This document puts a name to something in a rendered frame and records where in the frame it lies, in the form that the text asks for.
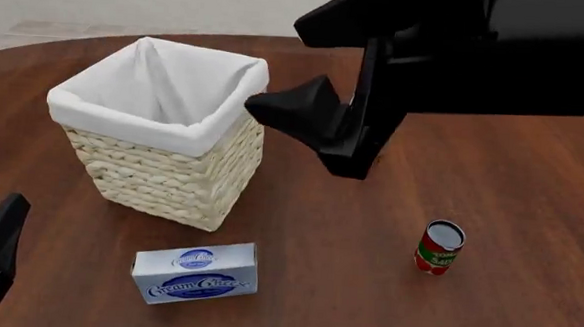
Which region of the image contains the red tomato sauce can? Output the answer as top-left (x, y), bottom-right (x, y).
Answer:
top-left (412, 218), bottom-right (468, 280)

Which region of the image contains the white cloth basket liner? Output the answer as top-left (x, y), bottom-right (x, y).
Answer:
top-left (43, 31), bottom-right (272, 162)

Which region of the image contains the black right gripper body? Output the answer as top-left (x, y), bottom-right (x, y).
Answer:
top-left (317, 33), bottom-right (416, 185)

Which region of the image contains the blue-white cream cheese box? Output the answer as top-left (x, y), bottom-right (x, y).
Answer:
top-left (128, 236), bottom-right (261, 312)

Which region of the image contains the woven cream wicker basket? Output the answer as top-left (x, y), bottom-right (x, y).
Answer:
top-left (40, 31), bottom-right (272, 235)

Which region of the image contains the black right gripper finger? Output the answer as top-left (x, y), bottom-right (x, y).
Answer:
top-left (292, 0), bottom-right (433, 57)
top-left (243, 70), bottom-right (358, 157)

